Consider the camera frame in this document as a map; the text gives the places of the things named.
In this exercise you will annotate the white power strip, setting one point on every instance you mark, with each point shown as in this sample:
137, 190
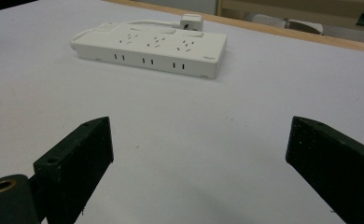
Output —
158, 46

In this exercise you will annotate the white power plug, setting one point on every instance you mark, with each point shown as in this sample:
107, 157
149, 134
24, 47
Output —
191, 22

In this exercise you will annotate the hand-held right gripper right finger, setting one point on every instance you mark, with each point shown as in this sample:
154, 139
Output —
335, 165

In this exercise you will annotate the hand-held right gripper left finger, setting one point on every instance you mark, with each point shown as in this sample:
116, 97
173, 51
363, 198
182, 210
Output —
74, 165

